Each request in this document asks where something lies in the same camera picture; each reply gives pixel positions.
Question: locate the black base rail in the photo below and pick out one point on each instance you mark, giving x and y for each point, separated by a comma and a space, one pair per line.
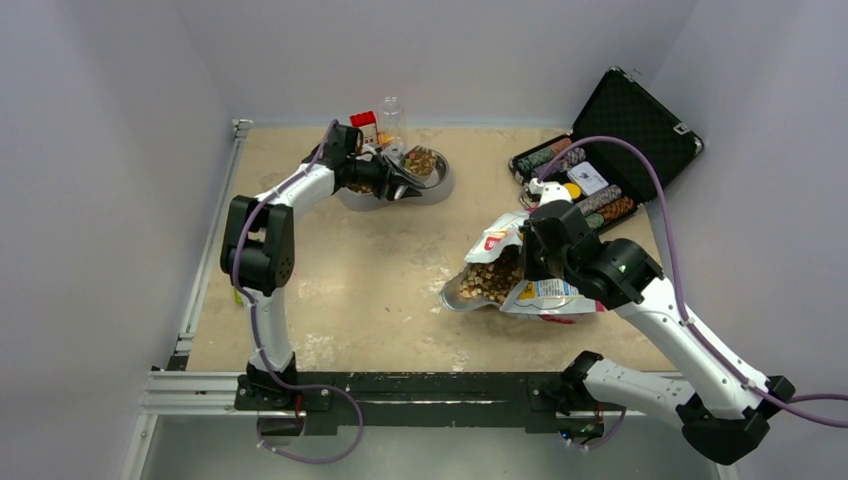
534, 402

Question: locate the black poker chip case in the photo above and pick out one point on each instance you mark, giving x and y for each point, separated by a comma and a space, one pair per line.
618, 107

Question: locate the grey double pet bowl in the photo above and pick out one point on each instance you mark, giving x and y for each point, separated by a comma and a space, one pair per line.
361, 200

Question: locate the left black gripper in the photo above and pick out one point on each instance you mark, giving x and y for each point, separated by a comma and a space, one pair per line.
394, 191

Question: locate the clear water bottle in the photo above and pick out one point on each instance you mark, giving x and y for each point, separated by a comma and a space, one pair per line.
392, 130

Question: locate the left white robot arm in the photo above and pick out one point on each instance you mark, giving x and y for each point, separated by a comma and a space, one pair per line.
258, 252

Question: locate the pet food kibble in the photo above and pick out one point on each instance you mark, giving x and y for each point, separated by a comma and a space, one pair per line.
493, 281

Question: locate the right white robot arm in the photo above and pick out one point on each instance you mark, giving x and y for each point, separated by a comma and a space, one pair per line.
720, 403

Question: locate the silver metal scoop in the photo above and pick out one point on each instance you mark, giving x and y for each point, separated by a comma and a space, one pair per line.
422, 164

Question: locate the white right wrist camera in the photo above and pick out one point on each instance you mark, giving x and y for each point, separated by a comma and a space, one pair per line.
544, 192

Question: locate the red toy block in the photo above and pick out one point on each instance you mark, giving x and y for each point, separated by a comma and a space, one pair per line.
372, 135

